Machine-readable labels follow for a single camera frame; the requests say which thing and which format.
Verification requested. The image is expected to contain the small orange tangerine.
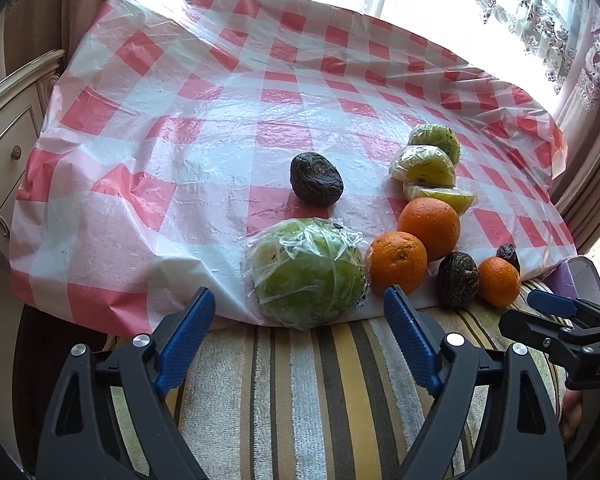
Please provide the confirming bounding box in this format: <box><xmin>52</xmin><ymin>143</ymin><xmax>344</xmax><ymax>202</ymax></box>
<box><xmin>478</xmin><ymin>257</ymin><xmax>520</xmax><ymax>310</ymax></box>

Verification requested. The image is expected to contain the small dark passion fruit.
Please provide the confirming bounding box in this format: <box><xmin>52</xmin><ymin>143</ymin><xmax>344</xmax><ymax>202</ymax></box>
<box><xmin>496</xmin><ymin>244</ymin><xmax>521</xmax><ymax>273</ymax></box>

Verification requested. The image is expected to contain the large orange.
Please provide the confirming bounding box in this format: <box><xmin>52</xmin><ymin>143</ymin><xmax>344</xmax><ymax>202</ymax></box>
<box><xmin>398</xmin><ymin>197</ymin><xmax>460</xmax><ymax>262</ymax></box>

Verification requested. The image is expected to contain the yellow fruit slice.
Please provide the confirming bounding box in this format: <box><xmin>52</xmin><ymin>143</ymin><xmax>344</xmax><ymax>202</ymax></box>
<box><xmin>403</xmin><ymin>183</ymin><xmax>477</xmax><ymax>216</ymax></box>

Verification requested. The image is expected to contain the green cabbage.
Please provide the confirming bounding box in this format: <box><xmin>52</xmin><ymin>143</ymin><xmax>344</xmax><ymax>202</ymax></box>
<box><xmin>244</xmin><ymin>218</ymin><xmax>368</xmax><ymax>330</ymax></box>

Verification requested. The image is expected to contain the yellow-green fruit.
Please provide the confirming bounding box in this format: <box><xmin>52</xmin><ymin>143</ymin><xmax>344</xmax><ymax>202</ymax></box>
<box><xmin>389</xmin><ymin>145</ymin><xmax>456</xmax><ymax>188</ymax></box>

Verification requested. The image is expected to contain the green melon half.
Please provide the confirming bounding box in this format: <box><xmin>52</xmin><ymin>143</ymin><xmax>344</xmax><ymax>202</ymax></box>
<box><xmin>408</xmin><ymin>124</ymin><xmax>460</xmax><ymax>165</ymax></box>

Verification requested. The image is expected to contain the person's right hand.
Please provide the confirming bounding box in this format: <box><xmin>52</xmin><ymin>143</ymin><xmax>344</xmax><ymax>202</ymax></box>
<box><xmin>559</xmin><ymin>390</ymin><xmax>583</xmax><ymax>442</ymax></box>

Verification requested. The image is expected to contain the purple cardboard box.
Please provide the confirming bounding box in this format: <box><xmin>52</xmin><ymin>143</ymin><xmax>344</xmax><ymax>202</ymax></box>
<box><xmin>543</xmin><ymin>256</ymin><xmax>600</xmax><ymax>305</ymax></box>

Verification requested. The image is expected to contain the striped sofa cushion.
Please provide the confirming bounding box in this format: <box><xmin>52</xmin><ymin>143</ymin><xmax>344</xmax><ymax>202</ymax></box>
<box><xmin>101</xmin><ymin>278</ymin><xmax>569</xmax><ymax>480</ymax></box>

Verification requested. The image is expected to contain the floral lace sheer curtain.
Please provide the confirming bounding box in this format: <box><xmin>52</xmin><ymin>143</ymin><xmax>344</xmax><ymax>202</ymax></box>
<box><xmin>380</xmin><ymin>0</ymin><xmax>596</xmax><ymax>113</ymax></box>

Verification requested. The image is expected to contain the red white checkered tablecloth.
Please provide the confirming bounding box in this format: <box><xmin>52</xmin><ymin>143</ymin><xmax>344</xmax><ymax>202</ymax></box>
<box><xmin>9</xmin><ymin>0</ymin><xmax>576</xmax><ymax>336</ymax></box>

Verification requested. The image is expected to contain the cream wooden cabinet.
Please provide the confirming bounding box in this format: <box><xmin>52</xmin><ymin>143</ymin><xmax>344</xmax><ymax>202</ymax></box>
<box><xmin>0</xmin><ymin>50</ymin><xmax>64</xmax><ymax>260</ymax></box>

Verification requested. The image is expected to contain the brown pink curtain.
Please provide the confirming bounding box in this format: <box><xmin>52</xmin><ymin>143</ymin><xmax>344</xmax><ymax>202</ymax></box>
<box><xmin>4</xmin><ymin>0</ymin><xmax>105</xmax><ymax>72</ymax></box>

